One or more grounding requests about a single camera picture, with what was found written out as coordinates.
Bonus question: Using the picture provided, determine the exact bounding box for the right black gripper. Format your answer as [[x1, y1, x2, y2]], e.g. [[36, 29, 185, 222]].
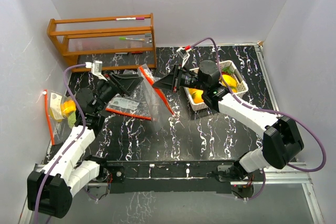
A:
[[152, 63, 207, 93]]

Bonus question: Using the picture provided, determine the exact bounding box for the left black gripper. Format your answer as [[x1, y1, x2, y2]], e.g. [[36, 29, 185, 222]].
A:
[[93, 70, 143, 113]]

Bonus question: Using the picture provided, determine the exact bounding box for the yellow bell pepper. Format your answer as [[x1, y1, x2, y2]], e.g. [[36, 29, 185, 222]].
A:
[[60, 100, 76, 118]]

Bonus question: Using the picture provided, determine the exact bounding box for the dark green cabbage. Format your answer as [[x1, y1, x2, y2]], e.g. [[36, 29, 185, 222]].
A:
[[67, 112, 77, 128]]

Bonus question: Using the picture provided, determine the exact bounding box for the clear red zip bag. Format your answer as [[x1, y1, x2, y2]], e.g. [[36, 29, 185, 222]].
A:
[[43, 90, 73, 146]]

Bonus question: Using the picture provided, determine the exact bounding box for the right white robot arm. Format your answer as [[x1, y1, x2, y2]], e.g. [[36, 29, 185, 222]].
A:
[[153, 60, 304, 180]]

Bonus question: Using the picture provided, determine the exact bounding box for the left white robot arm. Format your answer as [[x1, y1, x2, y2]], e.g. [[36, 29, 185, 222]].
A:
[[27, 73, 143, 218]]

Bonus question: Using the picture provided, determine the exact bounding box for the orange fruit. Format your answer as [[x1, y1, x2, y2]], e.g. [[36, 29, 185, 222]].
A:
[[189, 88, 204, 104]]

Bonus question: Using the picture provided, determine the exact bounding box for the green marker pen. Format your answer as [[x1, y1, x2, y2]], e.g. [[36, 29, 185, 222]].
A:
[[119, 37, 145, 41]]

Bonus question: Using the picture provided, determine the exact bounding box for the wooden orange shelf rack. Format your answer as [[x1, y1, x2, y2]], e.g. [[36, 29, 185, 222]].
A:
[[47, 14, 157, 70]]

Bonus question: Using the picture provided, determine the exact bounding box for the white plastic basket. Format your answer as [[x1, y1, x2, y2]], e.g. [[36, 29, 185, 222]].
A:
[[184, 60, 248, 111]]

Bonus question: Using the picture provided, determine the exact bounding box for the yellow banana bunch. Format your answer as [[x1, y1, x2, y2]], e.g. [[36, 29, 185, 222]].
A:
[[221, 74, 237, 88]]

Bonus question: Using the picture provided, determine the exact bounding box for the pink white marker pen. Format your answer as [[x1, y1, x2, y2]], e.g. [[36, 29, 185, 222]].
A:
[[115, 17, 145, 21]]

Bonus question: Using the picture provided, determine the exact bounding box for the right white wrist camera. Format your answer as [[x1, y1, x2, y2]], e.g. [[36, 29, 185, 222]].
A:
[[176, 46, 191, 67]]

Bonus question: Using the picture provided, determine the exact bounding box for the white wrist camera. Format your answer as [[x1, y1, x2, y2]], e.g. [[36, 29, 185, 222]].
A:
[[176, 46, 191, 67], [85, 60, 107, 81]]

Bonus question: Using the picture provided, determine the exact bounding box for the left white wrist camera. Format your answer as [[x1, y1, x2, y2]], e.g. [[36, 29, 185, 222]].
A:
[[85, 60, 107, 81]]

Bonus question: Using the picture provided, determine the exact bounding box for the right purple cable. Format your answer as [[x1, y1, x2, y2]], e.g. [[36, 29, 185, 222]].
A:
[[185, 37, 327, 200]]

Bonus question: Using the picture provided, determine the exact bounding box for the purple cable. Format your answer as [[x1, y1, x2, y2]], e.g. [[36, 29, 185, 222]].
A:
[[185, 37, 327, 200], [32, 62, 111, 224]]

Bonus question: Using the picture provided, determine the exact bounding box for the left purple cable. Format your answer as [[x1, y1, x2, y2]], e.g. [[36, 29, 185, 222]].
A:
[[32, 62, 111, 224]]

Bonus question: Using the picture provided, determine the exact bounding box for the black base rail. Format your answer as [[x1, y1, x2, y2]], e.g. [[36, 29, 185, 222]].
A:
[[78, 159, 266, 196]]

